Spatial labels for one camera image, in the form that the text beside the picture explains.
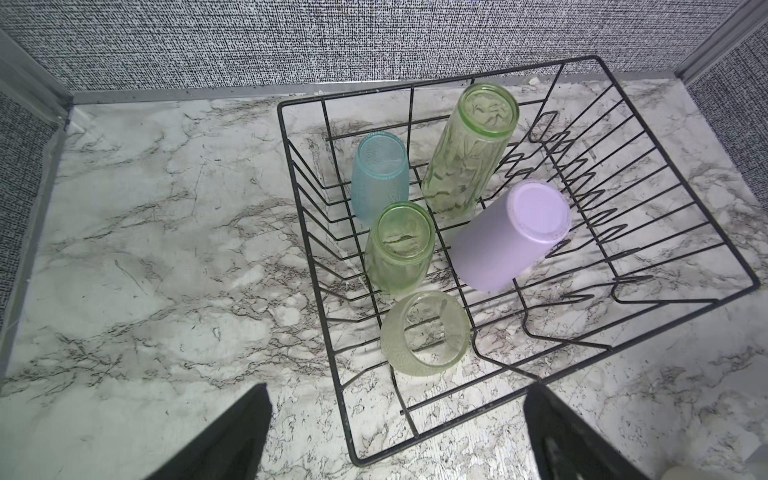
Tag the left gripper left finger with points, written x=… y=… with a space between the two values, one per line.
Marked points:
x=231 y=447

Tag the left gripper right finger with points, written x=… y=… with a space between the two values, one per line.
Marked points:
x=565 y=446

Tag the pale green translucent cup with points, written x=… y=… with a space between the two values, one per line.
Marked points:
x=425 y=334

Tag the lilac plastic cup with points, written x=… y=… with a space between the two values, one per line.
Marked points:
x=509 y=236

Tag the black wire dish rack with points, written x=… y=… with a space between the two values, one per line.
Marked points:
x=645 y=252

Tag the teal translucent cup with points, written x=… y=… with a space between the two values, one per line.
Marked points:
x=380 y=175

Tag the tall green glass cup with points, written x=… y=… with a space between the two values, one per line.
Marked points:
x=470 y=147

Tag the red and white cup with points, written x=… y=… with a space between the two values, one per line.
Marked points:
x=688 y=473

